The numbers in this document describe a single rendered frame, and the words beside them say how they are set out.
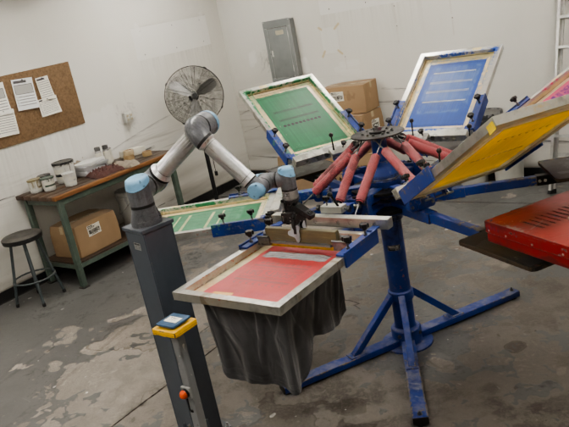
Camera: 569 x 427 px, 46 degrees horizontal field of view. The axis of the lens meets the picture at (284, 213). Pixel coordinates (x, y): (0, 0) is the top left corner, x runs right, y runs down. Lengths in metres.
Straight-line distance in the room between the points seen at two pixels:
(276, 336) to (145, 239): 0.82
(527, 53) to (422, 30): 1.07
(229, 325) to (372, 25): 5.00
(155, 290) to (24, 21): 4.00
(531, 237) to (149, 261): 1.70
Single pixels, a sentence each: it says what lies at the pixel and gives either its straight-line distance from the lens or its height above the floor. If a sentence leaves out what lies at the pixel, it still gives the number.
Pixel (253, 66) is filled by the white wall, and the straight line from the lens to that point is 8.37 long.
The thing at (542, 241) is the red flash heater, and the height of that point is 1.09.
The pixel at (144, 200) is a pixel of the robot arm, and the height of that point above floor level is 1.33.
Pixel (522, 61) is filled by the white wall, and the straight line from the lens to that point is 6.87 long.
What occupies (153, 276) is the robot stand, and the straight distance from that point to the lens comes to 3.26.
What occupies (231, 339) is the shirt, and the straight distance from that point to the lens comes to 3.00.
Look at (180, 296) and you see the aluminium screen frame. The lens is 2.93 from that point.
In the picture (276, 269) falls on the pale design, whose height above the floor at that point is 0.96.
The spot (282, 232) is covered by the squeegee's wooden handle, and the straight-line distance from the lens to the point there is 3.21.
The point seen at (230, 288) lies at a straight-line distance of 2.93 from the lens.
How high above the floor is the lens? 2.07
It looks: 17 degrees down
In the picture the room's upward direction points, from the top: 11 degrees counter-clockwise
